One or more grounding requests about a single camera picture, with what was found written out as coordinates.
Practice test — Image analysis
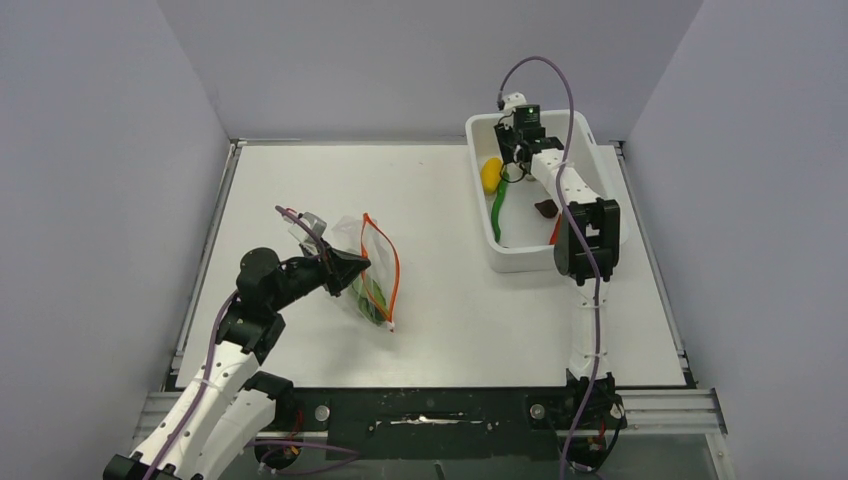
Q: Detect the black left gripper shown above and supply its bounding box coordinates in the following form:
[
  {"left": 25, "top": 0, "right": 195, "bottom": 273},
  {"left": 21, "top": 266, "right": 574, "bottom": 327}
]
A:
[{"left": 269, "top": 237, "right": 370, "bottom": 312}]

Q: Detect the clear orange zip bag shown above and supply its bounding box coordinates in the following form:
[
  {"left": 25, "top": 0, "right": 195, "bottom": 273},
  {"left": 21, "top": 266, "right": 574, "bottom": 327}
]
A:
[{"left": 331, "top": 213, "right": 401, "bottom": 333}]

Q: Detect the green leafy vegetable toy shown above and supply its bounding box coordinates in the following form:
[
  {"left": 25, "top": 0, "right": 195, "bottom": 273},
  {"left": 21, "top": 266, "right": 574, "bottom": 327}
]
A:
[{"left": 350, "top": 275, "right": 388, "bottom": 326}]

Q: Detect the yellow corn toy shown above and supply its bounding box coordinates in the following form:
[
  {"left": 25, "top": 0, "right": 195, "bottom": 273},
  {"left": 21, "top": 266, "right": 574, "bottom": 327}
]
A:
[{"left": 480, "top": 157, "right": 503, "bottom": 195}]

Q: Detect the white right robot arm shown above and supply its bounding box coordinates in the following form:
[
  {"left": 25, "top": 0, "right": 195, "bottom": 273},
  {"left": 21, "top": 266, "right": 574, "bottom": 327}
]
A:
[{"left": 494, "top": 104, "right": 621, "bottom": 427}]

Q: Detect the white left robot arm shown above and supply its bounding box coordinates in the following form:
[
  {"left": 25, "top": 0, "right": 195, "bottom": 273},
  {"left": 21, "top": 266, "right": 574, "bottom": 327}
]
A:
[{"left": 102, "top": 246, "right": 371, "bottom": 479}]

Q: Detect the green chili pepper toy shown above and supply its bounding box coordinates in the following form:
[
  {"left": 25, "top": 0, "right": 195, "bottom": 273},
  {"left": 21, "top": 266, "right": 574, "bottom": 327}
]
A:
[{"left": 490, "top": 179, "right": 508, "bottom": 243}]

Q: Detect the brown mushroom toy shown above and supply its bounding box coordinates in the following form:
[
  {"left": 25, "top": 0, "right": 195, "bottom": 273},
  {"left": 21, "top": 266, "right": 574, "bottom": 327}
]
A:
[{"left": 534, "top": 199, "right": 559, "bottom": 219}]

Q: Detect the white plastic bin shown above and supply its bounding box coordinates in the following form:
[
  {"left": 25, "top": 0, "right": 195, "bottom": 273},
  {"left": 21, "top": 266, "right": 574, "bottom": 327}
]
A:
[{"left": 465, "top": 110, "right": 637, "bottom": 273}]

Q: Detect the orange carrot toy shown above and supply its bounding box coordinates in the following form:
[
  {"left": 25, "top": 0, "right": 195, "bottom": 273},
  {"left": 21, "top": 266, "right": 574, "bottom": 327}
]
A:
[{"left": 549, "top": 215, "right": 562, "bottom": 246}]

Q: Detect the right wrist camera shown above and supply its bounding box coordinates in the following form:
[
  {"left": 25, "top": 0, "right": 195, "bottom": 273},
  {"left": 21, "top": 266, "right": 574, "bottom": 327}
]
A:
[{"left": 499, "top": 92, "right": 527, "bottom": 113}]

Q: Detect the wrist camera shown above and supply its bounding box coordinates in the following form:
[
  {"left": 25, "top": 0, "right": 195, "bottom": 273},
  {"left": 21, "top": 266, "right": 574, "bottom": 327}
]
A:
[
  {"left": 499, "top": 92, "right": 527, "bottom": 113},
  {"left": 288, "top": 212, "right": 327, "bottom": 257}
]

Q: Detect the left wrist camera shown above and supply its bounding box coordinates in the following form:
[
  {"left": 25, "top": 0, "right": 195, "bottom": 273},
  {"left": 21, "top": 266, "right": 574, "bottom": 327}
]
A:
[{"left": 288, "top": 212, "right": 327, "bottom": 257}]

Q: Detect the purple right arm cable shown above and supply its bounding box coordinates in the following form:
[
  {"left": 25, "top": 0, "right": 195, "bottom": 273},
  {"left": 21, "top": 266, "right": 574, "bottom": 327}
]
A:
[{"left": 496, "top": 56, "right": 605, "bottom": 480}]

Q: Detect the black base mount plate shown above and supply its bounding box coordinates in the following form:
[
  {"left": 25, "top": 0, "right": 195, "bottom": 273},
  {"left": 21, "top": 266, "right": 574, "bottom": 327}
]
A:
[{"left": 254, "top": 387, "right": 627, "bottom": 465}]

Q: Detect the aluminium table frame rail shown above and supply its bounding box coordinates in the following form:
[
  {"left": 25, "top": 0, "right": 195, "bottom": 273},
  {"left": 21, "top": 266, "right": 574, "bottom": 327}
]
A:
[{"left": 132, "top": 387, "right": 730, "bottom": 458}]

